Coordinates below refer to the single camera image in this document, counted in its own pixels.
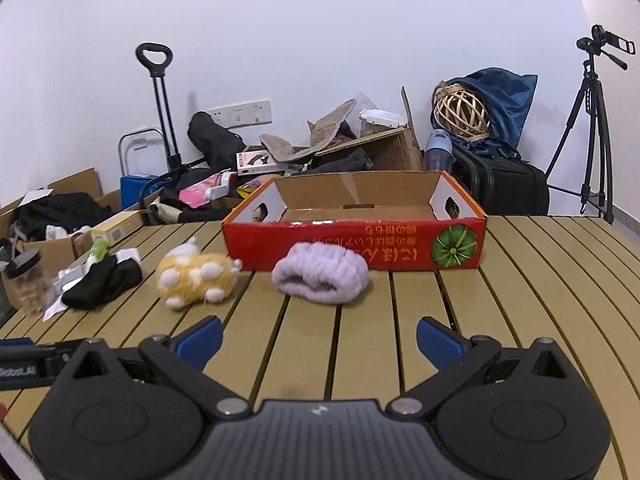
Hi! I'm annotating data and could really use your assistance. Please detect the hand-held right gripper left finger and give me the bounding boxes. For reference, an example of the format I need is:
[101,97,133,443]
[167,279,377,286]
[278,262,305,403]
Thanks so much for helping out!
[52,316,249,418]

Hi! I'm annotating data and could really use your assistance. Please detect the purple fluffy headband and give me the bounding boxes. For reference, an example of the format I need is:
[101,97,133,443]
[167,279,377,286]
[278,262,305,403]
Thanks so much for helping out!
[271,241,371,306]

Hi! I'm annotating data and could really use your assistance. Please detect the blue satin bag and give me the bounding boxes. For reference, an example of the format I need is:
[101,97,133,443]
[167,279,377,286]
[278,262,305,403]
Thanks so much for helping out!
[432,67,538,158]

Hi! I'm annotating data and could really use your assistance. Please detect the black camera on tripod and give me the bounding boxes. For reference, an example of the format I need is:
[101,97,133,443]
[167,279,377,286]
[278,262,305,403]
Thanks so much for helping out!
[575,24,637,71]

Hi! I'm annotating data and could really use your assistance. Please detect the clear container with white lid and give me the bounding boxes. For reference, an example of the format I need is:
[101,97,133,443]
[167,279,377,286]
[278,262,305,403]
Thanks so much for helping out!
[359,108,408,138]

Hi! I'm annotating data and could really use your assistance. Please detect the red cardboard tray box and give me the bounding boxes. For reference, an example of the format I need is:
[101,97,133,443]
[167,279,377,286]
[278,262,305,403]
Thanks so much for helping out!
[221,170,488,272]

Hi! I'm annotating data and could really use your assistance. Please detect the pale yellow carton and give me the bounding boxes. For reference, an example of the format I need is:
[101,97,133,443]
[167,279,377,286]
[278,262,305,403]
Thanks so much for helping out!
[91,210,147,247]

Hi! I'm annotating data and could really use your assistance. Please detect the black and white small box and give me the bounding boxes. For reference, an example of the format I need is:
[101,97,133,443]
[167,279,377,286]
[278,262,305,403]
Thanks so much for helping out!
[236,149,288,177]

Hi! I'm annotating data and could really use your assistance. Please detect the large brown cardboard box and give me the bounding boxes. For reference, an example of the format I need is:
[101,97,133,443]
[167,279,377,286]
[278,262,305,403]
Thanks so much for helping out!
[0,167,123,261]

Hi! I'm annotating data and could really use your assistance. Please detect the blue water bottle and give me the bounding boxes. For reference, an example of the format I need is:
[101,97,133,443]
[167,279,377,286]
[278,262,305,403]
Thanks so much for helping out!
[424,129,455,172]

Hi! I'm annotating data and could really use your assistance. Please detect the white wall socket panel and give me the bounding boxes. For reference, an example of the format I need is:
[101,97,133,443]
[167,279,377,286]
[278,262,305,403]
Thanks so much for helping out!
[207,100,272,127]

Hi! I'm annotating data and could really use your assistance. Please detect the wicker ball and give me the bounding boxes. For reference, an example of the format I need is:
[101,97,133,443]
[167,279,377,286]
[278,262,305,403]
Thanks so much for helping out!
[432,82,490,140]

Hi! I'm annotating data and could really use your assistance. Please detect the silver foil wrapper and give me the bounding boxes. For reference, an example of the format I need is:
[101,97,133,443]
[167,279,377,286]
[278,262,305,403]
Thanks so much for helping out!
[44,265,92,322]

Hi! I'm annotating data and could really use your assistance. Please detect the white tubular frame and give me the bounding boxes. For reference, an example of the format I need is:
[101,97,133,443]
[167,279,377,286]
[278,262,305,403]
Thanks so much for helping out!
[119,129,166,176]

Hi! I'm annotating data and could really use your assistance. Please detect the black clothing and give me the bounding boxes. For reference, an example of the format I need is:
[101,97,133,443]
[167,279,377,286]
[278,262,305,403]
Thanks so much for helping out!
[12,192,113,241]

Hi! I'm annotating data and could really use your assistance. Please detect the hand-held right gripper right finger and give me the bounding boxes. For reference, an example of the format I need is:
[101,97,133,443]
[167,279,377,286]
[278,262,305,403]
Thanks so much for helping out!
[392,316,586,417]

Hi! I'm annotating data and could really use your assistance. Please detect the blue box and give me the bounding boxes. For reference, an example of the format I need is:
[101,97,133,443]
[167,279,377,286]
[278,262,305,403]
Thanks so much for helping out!
[120,173,166,211]

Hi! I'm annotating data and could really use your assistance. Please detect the green plastic wrapper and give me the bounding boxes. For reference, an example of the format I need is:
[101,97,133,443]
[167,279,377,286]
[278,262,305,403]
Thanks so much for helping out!
[87,237,111,266]

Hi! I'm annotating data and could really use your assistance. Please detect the clear jar of tan snacks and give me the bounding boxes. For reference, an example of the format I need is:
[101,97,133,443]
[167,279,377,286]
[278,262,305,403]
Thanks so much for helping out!
[2,249,53,316]

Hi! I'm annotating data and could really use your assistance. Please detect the open brown cardboard box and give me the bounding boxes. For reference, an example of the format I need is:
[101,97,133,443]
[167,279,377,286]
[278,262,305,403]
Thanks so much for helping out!
[315,87,423,173]

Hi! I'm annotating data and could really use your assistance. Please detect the yellow plush toy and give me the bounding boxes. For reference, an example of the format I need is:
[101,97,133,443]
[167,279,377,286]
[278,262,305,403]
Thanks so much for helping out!
[156,237,244,310]

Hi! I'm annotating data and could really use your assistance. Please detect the pink packet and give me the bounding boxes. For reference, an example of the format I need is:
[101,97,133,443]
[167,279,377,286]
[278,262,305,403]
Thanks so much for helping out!
[179,172,223,208]

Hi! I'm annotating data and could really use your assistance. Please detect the black cloth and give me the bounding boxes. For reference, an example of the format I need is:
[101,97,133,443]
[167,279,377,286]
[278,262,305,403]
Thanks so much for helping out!
[61,255,144,311]

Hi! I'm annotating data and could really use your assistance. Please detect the beige fleece insole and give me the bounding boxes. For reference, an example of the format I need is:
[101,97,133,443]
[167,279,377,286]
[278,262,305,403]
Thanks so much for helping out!
[307,100,357,153]
[260,132,321,163]

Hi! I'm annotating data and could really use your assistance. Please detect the white small bottle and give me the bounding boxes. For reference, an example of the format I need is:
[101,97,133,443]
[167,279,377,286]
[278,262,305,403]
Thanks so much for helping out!
[205,172,238,200]

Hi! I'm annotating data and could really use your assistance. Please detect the black bag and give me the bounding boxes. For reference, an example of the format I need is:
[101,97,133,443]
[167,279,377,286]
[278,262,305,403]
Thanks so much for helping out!
[187,111,246,171]

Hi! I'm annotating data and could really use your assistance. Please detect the black folding wagon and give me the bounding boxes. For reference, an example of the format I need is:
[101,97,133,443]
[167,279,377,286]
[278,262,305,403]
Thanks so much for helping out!
[135,42,211,201]

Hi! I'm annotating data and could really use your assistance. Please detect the black tripod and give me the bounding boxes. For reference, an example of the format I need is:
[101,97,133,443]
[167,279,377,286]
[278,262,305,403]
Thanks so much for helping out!
[545,50,631,226]

